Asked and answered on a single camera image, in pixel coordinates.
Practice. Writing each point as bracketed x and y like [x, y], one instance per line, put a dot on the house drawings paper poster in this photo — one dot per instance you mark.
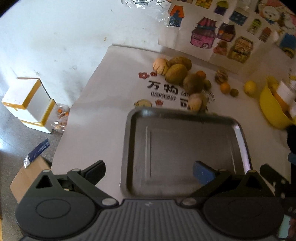
[224, 33]

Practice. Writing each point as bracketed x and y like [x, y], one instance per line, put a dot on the white cup in bowl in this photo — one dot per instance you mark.
[285, 93]

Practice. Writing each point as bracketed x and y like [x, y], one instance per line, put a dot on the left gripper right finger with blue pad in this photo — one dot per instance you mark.
[211, 182]

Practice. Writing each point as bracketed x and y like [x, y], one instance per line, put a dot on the blue white carton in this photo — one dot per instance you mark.
[36, 152]

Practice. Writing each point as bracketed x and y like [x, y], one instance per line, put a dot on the yellow lemon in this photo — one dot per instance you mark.
[250, 87]

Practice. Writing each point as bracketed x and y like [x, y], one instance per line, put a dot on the wooden stool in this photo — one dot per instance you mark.
[26, 176]

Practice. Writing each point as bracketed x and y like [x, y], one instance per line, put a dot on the yellow plastic bowl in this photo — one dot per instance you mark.
[271, 108]

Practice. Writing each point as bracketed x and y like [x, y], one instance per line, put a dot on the small orange tangerine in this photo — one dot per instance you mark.
[201, 74]
[225, 88]

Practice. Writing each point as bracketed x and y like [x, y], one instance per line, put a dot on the cartoon bear poster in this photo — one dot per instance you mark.
[283, 20]

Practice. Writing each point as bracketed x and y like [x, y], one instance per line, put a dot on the white printed table mat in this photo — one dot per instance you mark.
[124, 81]

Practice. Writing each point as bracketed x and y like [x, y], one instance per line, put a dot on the brown kiwi fruit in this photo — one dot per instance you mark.
[181, 60]
[193, 83]
[176, 74]

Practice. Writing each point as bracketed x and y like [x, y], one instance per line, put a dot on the dark metal tray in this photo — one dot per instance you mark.
[161, 146]

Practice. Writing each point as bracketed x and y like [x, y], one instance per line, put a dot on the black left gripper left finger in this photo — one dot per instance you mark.
[86, 180]

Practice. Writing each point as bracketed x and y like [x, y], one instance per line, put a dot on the snack wrappers on floor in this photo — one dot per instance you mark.
[60, 117]

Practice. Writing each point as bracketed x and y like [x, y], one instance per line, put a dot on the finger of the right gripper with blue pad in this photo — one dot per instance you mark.
[274, 178]

